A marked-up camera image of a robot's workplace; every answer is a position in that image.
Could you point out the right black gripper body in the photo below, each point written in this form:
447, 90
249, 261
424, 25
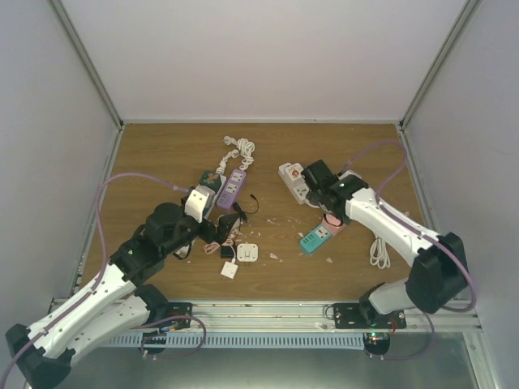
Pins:
333, 211

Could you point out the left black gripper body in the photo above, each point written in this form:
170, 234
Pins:
208, 234

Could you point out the pink cube socket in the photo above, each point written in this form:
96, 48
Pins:
332, 224

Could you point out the teal power strip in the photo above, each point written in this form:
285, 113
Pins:
314, 239

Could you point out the white charger plug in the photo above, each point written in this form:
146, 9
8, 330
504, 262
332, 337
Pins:
229, 270

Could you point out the white cube socket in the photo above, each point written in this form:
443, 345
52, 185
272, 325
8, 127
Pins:
293, 173

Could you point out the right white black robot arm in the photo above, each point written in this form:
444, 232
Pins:
438, 266

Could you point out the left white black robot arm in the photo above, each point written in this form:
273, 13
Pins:
116, 299

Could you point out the black charger plug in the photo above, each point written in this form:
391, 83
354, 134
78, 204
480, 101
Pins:
228, 251

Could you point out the white multicolour power strip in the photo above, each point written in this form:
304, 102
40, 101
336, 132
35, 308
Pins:
208, 211

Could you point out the white square adapter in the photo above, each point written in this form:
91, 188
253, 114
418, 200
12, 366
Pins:
247, 252

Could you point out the purple power strip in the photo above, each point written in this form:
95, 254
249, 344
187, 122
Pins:
231, 189

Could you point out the white grey power strip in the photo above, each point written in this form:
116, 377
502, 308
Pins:
299, 190

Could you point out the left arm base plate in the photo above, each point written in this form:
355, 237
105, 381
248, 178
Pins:
174, 320

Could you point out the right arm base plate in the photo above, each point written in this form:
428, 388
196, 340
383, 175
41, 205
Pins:
376, 333

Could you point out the grey slotted cable duct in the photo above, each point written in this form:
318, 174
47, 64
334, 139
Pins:
260, 340

